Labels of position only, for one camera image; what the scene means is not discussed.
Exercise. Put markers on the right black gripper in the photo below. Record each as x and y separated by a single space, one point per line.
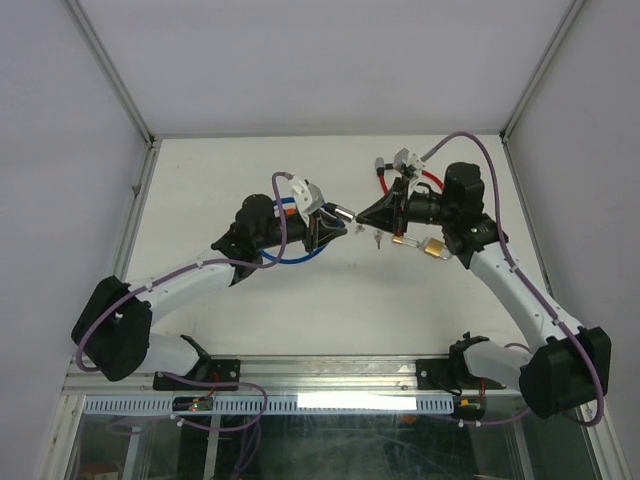
384 213

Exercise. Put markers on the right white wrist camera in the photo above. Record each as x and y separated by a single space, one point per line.
409 165

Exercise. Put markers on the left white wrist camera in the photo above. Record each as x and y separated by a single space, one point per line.
307 197

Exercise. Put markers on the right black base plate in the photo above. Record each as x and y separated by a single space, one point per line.
434 374

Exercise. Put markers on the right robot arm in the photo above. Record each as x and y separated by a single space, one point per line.
565 364

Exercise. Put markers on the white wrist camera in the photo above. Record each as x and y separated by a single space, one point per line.
409 165
307 197

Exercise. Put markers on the red cable lock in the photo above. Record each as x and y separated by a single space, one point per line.
381 167

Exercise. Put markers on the blue cable lock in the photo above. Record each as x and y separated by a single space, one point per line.
295 260

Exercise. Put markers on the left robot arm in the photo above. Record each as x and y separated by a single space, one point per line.
113 333

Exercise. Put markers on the small padlock keys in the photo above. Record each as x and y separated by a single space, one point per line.
378 238

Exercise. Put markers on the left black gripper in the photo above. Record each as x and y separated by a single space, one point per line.
322 230

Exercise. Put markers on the aluminium mounting rail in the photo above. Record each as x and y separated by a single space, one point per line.
281 375

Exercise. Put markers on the white slotted cable duct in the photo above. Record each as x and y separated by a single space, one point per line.
322 403

